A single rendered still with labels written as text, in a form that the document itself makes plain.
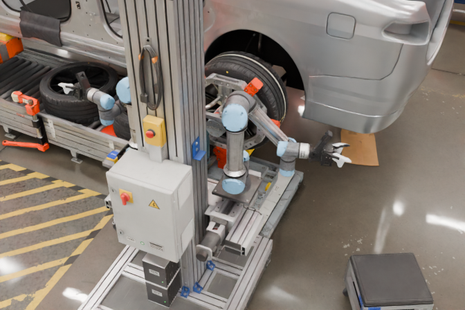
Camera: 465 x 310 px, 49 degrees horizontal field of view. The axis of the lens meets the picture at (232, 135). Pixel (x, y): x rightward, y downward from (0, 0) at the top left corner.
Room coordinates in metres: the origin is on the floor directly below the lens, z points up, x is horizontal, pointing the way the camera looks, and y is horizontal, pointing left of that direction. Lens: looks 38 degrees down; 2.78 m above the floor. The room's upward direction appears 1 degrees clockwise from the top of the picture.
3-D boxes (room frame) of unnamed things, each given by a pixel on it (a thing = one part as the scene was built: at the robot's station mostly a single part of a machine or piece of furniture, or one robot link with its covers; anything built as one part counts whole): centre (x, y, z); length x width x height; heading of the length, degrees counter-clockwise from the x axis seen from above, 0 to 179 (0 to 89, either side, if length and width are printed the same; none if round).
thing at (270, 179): (2.88, -0.05, 0.13); 0.50 x 0.36 x 0.10; 64
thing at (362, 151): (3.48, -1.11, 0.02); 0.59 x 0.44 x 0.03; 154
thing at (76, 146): (3.77, 1.47, 0.14); 2.47 x 0.85 x 0.27; 64
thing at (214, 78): (2.73, 0.04, 0.85); 0.54 x 0.07 x 0.54; 64
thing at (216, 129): (2.67, 0.07, 0.85); 0.21 x 0.14 x 0.14; 154
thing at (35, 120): (3.33, 1.59, 0.30); 0.09 x 0.05 x 0.50; 64
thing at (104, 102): (2.34, 0.71, 1.21); 0.11 x 0.08 x 0.09; 53
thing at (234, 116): (1.96, -0.01, 1.19); 0.15 x 0.12 x 0.55; 172
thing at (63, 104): (3.71, 1.31, 0.39); 0.66 x 0.66 x 0.24
